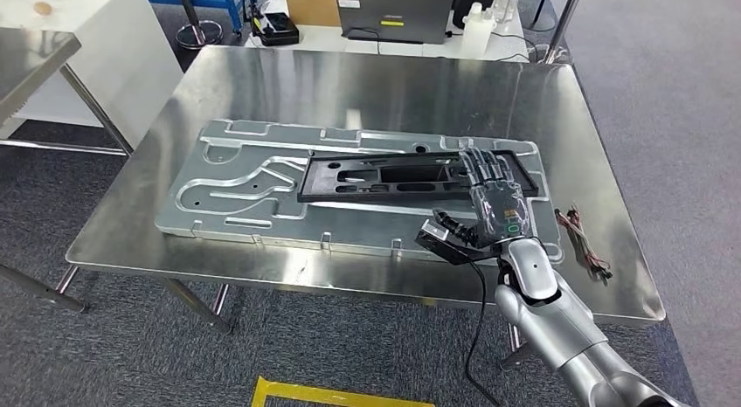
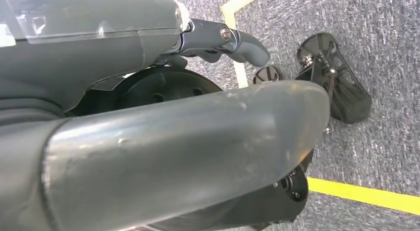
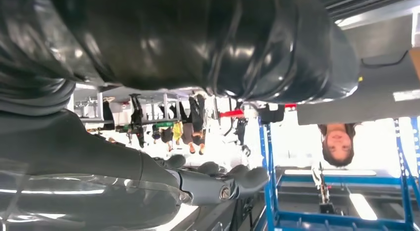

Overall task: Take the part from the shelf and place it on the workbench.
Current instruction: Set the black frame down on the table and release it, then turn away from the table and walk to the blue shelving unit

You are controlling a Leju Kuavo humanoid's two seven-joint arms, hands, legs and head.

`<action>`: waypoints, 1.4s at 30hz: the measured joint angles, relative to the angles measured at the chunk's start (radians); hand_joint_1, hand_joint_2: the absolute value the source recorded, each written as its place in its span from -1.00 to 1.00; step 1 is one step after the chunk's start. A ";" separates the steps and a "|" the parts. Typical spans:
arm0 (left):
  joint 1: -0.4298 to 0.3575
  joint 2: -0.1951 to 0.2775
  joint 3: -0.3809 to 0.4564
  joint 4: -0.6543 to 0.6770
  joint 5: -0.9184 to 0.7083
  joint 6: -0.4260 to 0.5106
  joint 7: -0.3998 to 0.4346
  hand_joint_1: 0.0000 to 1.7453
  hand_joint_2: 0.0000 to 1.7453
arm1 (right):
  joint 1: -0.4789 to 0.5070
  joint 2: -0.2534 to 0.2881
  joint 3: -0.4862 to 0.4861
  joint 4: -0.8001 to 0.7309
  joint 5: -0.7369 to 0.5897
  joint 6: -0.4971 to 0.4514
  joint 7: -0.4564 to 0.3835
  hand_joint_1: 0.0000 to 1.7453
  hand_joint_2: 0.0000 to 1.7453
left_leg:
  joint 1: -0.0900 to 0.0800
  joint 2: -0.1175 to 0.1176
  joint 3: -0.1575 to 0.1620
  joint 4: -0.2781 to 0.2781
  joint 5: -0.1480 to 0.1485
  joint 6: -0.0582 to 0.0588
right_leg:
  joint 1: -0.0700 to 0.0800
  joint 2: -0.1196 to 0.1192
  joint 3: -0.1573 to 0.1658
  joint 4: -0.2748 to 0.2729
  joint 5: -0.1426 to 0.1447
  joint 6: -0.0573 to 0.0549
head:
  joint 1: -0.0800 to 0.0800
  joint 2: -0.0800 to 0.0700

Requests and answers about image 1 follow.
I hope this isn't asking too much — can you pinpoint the white cabinet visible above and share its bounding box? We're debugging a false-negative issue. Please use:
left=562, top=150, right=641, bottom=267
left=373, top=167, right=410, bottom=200
left=0, top=0, right=185, bottom=151

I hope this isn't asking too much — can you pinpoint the dark base stanchion post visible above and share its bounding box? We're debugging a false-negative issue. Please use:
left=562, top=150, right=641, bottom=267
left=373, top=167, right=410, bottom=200
left=174, top=0, right=225, bottom=51

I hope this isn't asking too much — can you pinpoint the black camera cable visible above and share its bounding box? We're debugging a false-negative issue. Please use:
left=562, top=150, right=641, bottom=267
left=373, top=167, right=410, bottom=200
left=464, top=259, right=505, bottom=407

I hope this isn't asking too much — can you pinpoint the black router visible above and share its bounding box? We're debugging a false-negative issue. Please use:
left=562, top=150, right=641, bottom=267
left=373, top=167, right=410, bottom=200
left=250, top=2, right=301, bottom=48

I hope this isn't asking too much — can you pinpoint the coloured wire bundle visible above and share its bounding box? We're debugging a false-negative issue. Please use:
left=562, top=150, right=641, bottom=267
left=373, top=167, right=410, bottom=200
left=554, top=204, right=613, bottom=281

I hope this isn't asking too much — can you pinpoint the chrome pole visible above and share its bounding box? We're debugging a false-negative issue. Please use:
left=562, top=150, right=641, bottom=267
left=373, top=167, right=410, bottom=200
left=543, top=0, right=585, bottom=66

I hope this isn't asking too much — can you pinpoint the stainless steel table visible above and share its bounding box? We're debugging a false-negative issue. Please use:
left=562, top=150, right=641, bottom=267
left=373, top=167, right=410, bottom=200
left=0, top=28, right=135, bottom=314

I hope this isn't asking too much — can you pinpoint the grey laptop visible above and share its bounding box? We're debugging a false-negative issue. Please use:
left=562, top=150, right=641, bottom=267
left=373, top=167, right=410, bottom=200
left=334, top=0, right=457, bottom=45

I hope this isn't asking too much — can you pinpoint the stainless steel workbench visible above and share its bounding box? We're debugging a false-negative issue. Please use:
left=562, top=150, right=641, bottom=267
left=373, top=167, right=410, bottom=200
left=65, top=44, right=667, bottom=368

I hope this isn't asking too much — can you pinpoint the black licence plate frame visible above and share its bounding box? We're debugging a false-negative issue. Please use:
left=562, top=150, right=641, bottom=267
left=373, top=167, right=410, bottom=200
left=296, top=149, right=539, bottom=204

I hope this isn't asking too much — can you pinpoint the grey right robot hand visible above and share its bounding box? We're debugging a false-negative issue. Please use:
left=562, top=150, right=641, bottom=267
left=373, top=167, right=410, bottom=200
left=433, top=147, right=532, bottom=248

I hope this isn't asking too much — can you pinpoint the white plastic bottle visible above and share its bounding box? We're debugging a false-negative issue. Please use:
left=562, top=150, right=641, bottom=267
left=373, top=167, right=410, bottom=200
left=460, top=2, right=498, bottom=59

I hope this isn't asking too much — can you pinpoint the white desk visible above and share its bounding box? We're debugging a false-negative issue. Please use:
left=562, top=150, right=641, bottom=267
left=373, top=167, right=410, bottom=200
left=244, top=0, right=530, bottom=63

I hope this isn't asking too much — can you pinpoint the yellow floor tape square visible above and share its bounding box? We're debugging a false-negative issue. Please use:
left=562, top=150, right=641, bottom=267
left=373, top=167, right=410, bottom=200
left=250, top=376, right=435, bottom=407

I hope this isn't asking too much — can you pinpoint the cardboard box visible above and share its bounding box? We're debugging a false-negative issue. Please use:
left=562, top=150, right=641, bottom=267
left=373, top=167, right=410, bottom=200
left=284, top=0, right=343, bottom=28

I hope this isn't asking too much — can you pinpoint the stamped sheet metal panel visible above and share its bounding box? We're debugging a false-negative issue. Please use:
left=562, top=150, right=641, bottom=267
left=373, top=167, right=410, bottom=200
left=154, top=118, right=564, bottom=266

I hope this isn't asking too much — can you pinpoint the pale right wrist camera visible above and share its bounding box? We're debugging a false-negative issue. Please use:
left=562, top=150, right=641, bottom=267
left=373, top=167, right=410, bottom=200
left=414, top=217, right=505, bottom=266

